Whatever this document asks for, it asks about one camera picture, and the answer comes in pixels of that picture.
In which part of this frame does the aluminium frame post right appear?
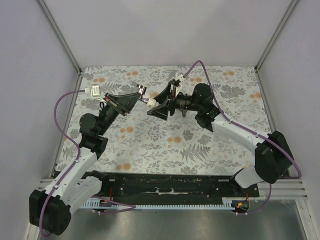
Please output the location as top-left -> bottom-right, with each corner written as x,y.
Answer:
254,0 -> 300,73

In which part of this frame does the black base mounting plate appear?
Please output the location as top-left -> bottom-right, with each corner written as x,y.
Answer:
85,170 -> 260,199

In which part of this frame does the white elbow fitting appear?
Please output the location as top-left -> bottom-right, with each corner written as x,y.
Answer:
147,98 -> 157,108

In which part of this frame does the aluminium frame post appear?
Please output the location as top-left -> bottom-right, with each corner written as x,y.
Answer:
35,0 -> 82,75
254,0 -> 300,73

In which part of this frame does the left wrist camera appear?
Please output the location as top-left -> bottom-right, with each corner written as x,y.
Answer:
84,84 -> 105,102

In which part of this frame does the floral patterned table mat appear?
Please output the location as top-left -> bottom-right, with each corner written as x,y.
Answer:
55,65 -> 291,179

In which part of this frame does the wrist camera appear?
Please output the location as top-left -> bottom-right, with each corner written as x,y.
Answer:
170,73 -> 185,94
84,84 -> 105,102

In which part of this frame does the white slotted cable duct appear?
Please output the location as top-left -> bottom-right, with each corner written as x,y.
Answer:
82,197 -> 251,210

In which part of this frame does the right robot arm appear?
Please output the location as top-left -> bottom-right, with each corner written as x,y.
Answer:
142,81 -> 293,189

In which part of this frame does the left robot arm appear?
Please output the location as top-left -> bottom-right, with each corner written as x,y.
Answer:
29,92 -> 141,238

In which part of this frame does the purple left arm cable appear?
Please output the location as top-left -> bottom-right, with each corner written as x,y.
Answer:
39,89 -> 137,237

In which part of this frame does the bronze water faucet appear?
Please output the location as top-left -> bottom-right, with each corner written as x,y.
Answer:
181,109 -> 188,118

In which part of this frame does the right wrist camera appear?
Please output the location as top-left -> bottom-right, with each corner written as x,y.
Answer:
170,73 -> 185,94

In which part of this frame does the aluminium frame post left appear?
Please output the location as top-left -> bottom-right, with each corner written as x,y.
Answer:
35,0 -> 82,75

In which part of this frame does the aluminium front rail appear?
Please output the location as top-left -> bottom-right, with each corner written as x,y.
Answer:
37,177 -> 311,201

